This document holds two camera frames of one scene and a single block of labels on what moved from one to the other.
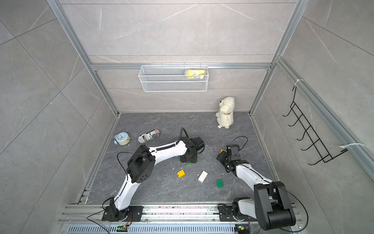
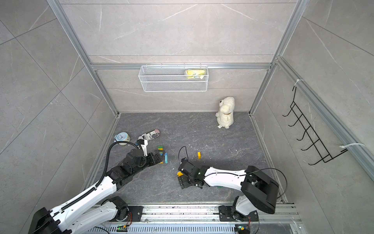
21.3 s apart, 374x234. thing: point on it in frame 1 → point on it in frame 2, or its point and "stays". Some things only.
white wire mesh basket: (173, 78) stays
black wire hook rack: (310, 134) stays
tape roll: (122, 138) stays
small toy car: (146, 137) stays
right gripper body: (229, 162) → (185, 181)
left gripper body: (193, 159) → (146, 162)
